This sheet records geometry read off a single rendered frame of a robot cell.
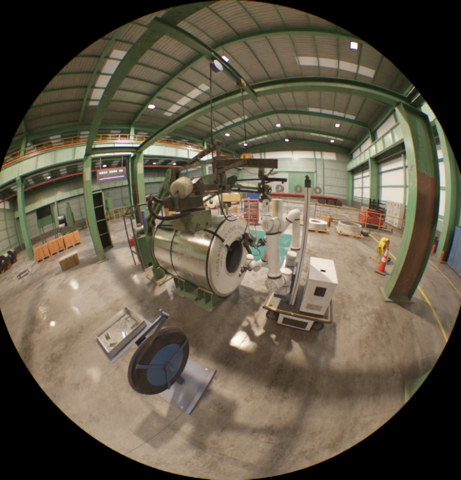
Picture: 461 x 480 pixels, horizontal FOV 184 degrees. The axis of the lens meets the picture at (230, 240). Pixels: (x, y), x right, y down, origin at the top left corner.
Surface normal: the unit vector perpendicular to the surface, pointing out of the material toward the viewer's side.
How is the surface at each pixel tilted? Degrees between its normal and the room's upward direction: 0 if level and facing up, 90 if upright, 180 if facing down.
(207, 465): 0
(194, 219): 90
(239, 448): 0
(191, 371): 0
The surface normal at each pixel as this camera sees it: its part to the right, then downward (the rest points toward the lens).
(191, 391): -0.04, -0.94
